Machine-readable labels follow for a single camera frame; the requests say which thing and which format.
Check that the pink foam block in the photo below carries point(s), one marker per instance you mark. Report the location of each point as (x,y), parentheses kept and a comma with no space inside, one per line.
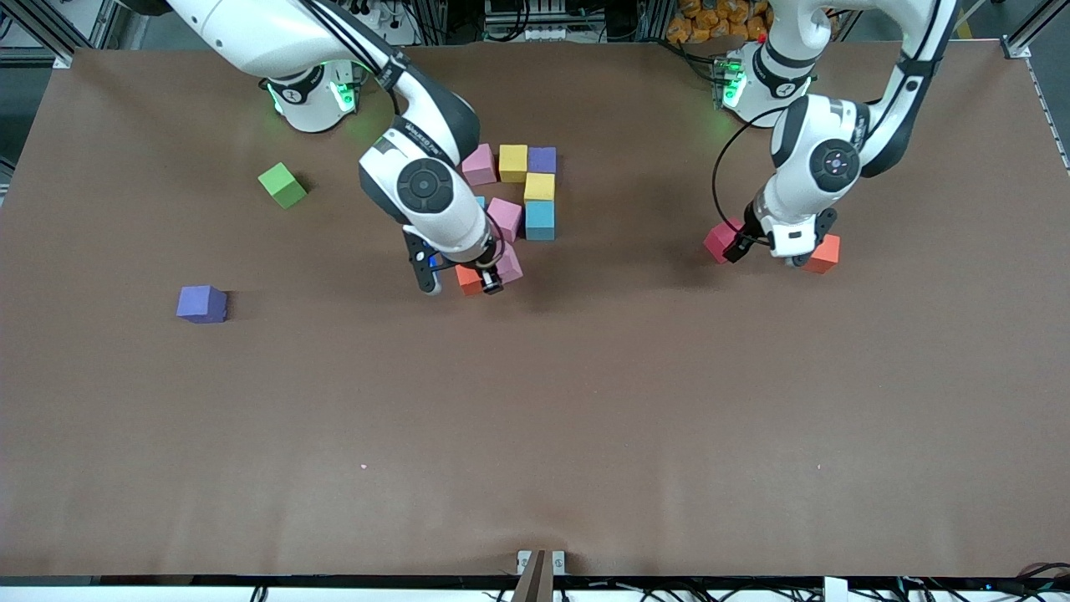
(510,267)
(481,165)
(506,217)

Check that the red foam block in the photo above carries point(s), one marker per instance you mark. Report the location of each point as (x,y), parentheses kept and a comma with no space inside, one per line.
(717,241)

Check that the orange foam block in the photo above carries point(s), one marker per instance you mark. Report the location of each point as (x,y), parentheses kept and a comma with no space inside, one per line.
(825,253)
(466,280)

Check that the yellow foam block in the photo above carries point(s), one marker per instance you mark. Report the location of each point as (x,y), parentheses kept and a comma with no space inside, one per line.
(513,163)
(540,187)

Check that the purple foam block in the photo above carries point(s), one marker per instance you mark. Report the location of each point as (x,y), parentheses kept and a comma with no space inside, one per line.
(202,304)
(542,160)

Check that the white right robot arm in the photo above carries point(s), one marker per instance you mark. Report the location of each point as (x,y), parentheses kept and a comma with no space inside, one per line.
(426,192)

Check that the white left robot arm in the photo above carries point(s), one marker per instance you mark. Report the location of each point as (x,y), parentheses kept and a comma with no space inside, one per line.
(827,159)

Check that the bag of orange items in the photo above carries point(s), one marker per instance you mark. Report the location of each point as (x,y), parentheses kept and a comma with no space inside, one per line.
(710,21)

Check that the green foam block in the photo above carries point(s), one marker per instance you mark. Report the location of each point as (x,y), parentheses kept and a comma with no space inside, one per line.
(282,186)

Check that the white electrical device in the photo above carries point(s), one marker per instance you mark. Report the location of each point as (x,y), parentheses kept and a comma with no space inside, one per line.
(535,33)

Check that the white power strip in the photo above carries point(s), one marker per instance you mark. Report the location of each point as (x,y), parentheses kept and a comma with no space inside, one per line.
(384,21)

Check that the brown pole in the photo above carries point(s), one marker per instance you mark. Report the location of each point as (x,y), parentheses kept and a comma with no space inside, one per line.
(535,581)

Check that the white metal bracket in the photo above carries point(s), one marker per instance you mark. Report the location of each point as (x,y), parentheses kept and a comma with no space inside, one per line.
(558,560)

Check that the metal corner bracket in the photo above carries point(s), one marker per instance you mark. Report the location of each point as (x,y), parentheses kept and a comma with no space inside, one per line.
(1017,48)
(63,60)

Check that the aluminium table side rail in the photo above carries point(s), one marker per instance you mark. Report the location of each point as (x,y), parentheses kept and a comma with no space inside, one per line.
(1052,117)

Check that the aluminium frame profile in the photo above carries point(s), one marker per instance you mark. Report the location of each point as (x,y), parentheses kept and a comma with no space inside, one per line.
(1039,22)

